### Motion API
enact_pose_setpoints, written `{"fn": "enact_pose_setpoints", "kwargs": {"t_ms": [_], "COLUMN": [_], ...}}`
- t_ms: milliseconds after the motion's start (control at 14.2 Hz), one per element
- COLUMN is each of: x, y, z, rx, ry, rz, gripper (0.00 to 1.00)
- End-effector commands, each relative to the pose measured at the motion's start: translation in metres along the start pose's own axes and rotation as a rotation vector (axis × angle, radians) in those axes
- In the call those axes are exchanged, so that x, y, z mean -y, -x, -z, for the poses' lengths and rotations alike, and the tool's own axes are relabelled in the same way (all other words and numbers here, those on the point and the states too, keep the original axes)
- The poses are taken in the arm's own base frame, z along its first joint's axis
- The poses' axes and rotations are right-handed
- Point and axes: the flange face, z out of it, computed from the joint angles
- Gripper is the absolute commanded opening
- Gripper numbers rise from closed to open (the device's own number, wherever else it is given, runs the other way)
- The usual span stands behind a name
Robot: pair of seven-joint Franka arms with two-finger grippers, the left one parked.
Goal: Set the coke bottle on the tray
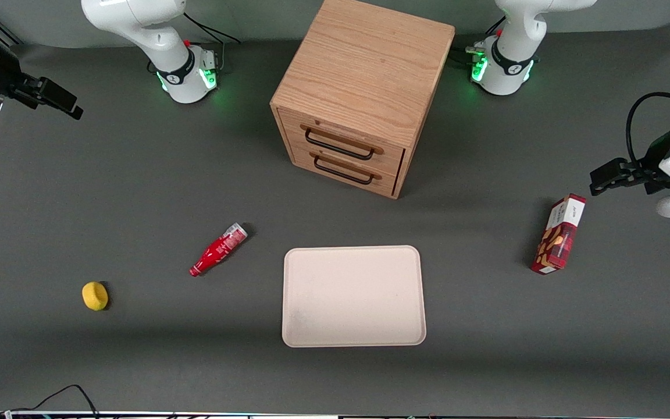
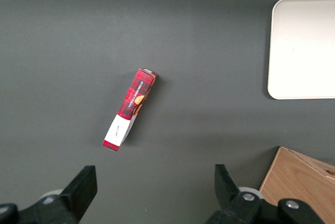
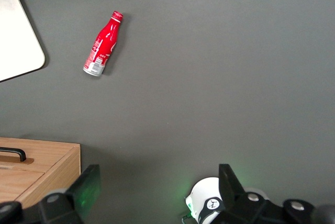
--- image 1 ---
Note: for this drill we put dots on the silver table edge rail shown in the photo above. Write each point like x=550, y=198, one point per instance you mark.
x=195, y=416

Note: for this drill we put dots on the beige plastic tray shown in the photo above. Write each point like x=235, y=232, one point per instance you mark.
x=353, y=297

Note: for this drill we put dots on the red coke bottle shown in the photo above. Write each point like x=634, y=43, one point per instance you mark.
x=218, y=249

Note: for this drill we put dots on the wooden lower drawer front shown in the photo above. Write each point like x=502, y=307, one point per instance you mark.
x=306, y=156

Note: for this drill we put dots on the wooden drawer cabinet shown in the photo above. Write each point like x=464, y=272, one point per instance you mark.
x=364, y=64

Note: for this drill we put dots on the yellow lemon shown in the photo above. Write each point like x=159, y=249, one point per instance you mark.
x=95, y=295

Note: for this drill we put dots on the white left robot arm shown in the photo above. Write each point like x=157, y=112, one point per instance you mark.
x=512, y=52

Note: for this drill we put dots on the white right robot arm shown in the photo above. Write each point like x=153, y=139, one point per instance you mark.
x=160, y=35

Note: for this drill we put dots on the wooden upper drawer front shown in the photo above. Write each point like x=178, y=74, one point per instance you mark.
x=393, y=156

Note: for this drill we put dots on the red snack box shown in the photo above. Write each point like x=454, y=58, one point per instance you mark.
x=559, y=238

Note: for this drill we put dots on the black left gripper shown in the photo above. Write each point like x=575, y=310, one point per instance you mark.
x=653, y=160

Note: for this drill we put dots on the wooden drawer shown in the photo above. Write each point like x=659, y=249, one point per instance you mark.
x=393, y=156
x=306, y=156

